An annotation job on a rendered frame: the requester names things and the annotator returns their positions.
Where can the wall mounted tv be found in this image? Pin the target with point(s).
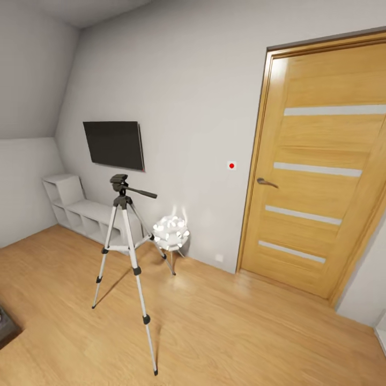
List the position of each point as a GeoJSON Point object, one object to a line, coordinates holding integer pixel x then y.
{"type": "Point", "coordinates": [115, 143]}

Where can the door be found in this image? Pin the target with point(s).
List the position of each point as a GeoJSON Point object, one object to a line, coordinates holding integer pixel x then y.
{"type": "Point", "coordinates": [317, 184]}

